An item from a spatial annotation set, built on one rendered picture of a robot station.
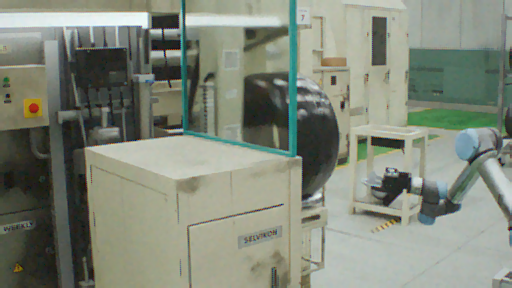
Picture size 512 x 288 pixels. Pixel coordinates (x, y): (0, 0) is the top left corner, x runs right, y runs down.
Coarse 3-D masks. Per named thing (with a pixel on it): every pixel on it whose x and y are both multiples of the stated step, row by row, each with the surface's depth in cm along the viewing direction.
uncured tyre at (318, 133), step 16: (304, 80) 247; (304, 96) 238; (320, 96) 243; (304, 112) 233; (320, 112) 238; (304, 128) 231; (320, 128) 236; (336, 128) 242; (304, 144) 231; (320, 144) 236; (336, 144) 242; (304, 160) 233; (320, 160) 238; (336, 160) 246; (304, 176) 237; (320, 176) 244; (304, 192) 247
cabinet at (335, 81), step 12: (312, 72) 700; (324, 72) 717; (336, 72) 736; (348, 72) 756; (324, 84) 720; (336, 84) 738; (348, 84) 759; (336, 96) 741; (348, 96) 762; (336, 108) 744; (348, 108) 765; (348, 120) 768; (348, 132) 771; (348, 144) 775
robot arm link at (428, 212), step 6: (426, 204) 245; (432, 204) 244; (438, 204) 246; (444, 204) 250; (420, 210) 249; (426, 210) 246; (432, 210) 245; (438, 210) 247; (444, 210) 249; (420, 216) 249; (426, 216) 246; (432, 216) 246; (438, 216) 249; (426, 222) 248; (432, 222) 248
